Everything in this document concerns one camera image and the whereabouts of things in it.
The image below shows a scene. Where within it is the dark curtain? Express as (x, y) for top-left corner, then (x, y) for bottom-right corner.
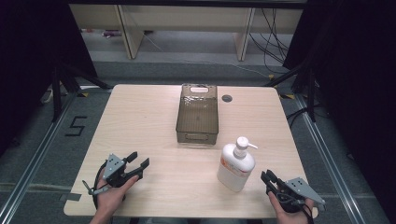
(0, 0), (98, 157)
(282, 0), (396, 218)

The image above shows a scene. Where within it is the aluminium floor rail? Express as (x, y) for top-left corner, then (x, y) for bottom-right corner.
(0, 91), (79, 224)
(294, 93), (366, 224)

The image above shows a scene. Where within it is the thin white floor cable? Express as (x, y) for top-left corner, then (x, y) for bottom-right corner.
(174, 57), (273, 79)

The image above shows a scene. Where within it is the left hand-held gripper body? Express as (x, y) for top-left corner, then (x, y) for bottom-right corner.
(102, 153), (133, 189)

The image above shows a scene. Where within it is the beige wooden desk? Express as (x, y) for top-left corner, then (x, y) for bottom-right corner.
(68, 3), (305, 62)

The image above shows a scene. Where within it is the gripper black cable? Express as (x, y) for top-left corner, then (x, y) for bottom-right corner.
(81, 167), (110, 210)
(276, 191), (315, 224)

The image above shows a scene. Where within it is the brown transparent plastic box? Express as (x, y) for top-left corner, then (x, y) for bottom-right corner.
(175, 82), (219, 146)

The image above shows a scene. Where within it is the bundle of black hanging cables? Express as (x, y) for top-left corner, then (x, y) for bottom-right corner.
(247, 7), (291, 75)

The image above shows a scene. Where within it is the person's right hand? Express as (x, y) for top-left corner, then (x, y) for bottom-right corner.
(267, 190), (316, 224)

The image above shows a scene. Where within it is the grey tape strip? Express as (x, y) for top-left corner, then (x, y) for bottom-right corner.
(59, 192), (83, 203)

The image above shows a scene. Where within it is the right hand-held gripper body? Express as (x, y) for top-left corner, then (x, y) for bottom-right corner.
(269, 176), (327, 215)

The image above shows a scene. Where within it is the white pump bottle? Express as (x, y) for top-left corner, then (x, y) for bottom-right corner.
(216, 135), (259, 193)

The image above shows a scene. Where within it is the black metal stand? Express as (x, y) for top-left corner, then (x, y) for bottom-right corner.
(263, 61), (319, 123)
(50, 61), (114, 123)

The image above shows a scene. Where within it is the person's left hand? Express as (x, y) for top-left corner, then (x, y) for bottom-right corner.
(93, 169), (140, 219)

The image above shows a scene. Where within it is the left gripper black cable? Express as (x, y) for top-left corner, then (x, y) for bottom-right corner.
(81, 167), (110, 210)

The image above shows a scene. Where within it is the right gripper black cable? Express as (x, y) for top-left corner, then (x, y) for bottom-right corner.
(276, 191), (315, 224)

